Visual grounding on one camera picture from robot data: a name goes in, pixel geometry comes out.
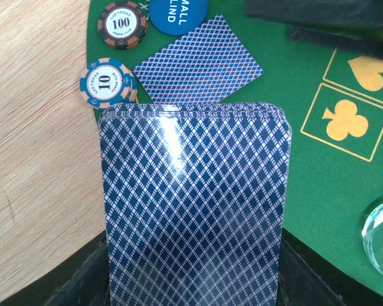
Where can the grey chips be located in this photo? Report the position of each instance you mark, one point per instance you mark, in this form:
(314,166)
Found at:
(106,82)

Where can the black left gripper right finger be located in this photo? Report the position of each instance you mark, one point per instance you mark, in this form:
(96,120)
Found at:
(306,278)

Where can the round green poker mat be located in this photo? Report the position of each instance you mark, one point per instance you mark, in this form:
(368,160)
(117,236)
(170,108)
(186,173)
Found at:
(333,102)

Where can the blue patterned card deck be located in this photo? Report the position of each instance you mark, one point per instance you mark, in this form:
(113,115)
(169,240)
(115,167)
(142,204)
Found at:
(194,196)

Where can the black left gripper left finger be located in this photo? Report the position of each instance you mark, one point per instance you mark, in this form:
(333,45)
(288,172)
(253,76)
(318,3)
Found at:
(82,279)

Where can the single blue patterned card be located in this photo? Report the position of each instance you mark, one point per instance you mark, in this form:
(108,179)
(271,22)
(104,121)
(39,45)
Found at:
(205,65)

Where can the clear glass dealer puck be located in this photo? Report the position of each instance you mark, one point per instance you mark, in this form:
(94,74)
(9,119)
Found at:
(372,237)

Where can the red chip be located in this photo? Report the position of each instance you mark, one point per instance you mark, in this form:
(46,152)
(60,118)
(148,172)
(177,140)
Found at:
(122,25)

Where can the blue small blind button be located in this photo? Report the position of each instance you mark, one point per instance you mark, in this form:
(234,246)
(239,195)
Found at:
(177,17)

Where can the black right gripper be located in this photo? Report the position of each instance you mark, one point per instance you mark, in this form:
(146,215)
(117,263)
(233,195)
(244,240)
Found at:
(349,14)

